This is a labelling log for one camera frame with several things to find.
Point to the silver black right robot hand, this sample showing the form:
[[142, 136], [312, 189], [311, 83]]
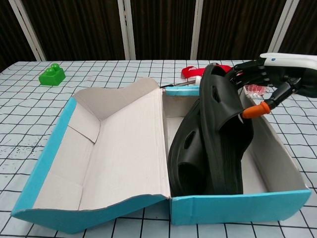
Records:
[[292, 72]]

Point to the black clog shoe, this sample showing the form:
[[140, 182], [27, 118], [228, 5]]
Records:
[[183, 153], [218, 104]]

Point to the blue cardboard shoe box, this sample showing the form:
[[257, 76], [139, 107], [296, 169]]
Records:
[[119, 153]]

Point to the clear plastic bottle red label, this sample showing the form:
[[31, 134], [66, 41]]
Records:
[[255, 89]]

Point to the red ribbon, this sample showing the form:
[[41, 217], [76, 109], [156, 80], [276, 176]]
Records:
[[192, 72]]

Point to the green toy building block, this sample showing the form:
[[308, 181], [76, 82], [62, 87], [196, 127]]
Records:
[[52, 77]]

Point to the white blue checked tablecloth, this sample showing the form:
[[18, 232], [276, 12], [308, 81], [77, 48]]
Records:
[[24, 111]]

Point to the white partition frame post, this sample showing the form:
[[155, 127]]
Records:
[[282, 29], [126, 29], [27, 29], [199, 29]]

